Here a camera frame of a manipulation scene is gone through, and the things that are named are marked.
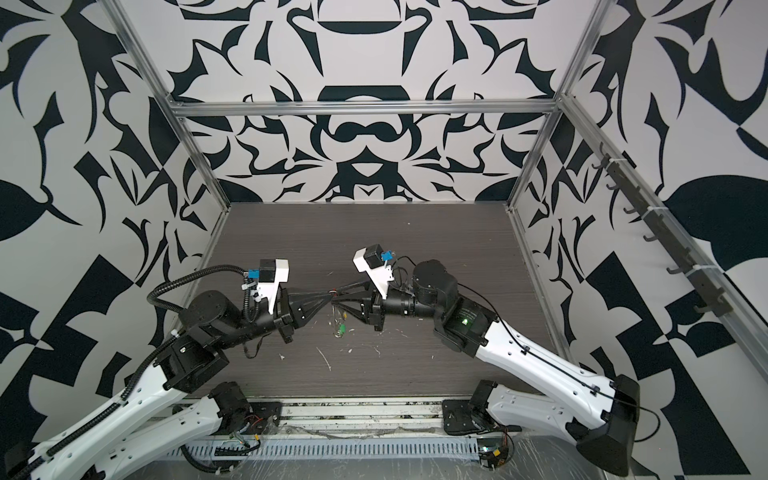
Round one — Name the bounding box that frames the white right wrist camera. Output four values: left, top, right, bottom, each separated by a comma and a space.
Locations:
353, 244, 394, 299

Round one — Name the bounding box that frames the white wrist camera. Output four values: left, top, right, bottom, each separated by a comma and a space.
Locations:
241, 258, 290, 314
353, 244, 394, 299

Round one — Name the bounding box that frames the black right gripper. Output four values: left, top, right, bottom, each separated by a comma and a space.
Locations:
338, 274, 451, 332

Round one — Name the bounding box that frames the aluminium frame corner post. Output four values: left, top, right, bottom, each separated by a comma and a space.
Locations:
99, 0, 231, 212

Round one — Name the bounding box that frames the white slotted cable duct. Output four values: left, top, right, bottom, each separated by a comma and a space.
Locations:
188, 437, 480, 461

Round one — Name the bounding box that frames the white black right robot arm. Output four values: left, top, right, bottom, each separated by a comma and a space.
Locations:
333, 260, 640, 477

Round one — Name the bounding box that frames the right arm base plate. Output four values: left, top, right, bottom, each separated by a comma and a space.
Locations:
441, 399, 509, 436

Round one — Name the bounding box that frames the black wall hook rail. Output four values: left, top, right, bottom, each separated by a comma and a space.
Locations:
593, 143, 733, 317

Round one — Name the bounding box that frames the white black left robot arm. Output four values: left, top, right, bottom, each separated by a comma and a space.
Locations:
5, 290, 334, 479

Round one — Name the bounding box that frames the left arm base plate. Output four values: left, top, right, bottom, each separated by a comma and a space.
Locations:
214, 401, 283, 435

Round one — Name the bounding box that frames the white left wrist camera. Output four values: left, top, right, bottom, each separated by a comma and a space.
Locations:
241, 258, 290, 314

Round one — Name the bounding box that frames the aluminium frame top crossbar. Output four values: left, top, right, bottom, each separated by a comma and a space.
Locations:
170, 99, 556, 118

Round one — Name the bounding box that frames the black corrugated cable hose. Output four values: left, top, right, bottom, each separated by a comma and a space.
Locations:
146, 264, 248, 313

